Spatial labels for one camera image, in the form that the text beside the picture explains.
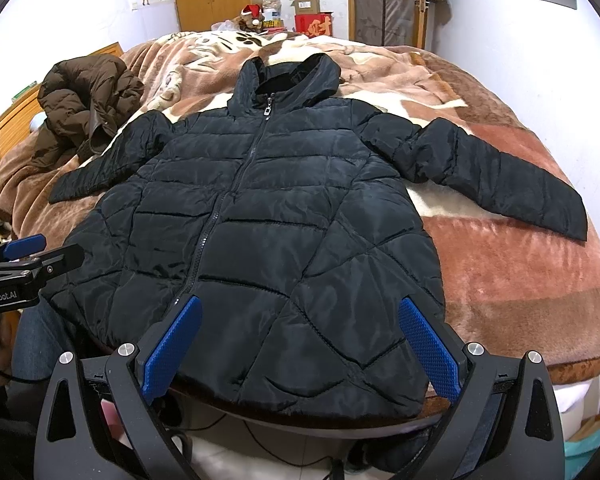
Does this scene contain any black puffer hooded jacket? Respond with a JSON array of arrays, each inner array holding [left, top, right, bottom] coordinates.
[[42, 53, 588, 428]]

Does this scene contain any brown cream plush blanket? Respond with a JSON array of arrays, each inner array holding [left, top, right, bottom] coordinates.
[[0, 32, 600, 385]]

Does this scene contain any wooden headboard shelf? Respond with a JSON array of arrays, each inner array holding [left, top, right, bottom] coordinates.
[[0, 41, 126, 206]]

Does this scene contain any brown puffer jacket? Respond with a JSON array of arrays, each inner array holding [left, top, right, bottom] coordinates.
[[31, 54, 144, 169]]

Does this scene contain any red santa hat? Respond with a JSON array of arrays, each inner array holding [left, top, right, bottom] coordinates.
[[240, 4, 262, 21]]

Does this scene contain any red gift box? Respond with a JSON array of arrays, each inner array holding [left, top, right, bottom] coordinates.
[[294, 12, 332, 38]]

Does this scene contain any cardboard box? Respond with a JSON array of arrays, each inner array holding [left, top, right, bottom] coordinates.
[[291, 0, 321, 15]]

